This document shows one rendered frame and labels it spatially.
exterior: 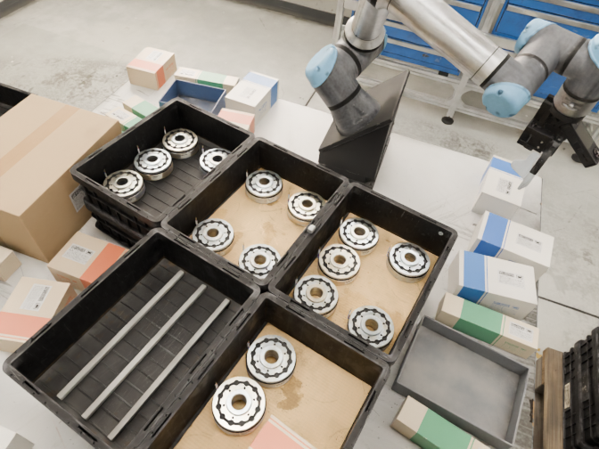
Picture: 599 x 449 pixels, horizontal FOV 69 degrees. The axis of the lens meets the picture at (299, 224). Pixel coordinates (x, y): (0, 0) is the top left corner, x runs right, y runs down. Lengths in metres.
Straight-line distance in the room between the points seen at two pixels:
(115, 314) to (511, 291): 0.97
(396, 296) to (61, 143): 0.97
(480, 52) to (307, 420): 0.78
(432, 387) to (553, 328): 1.25
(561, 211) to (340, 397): 2.12
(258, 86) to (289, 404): 1.15
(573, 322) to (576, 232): 0.59
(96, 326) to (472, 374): 0.88
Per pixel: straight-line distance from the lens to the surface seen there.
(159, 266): 1.11
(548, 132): 1.14
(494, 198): 1.48
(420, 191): 1.53
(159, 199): 1.25
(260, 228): 1.16
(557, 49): 1.03
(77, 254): 1.26
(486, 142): 3.08
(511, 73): 0.96
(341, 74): 1.33
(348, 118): 1.35
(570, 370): 2.00
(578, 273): 2.60
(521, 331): 1.26
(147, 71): 1.84
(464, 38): 0.96
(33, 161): 1.35
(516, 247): 1.37
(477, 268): 1.27
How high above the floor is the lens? 1.73
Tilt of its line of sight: 51 degrees down
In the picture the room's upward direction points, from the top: 7 degrees clockwise
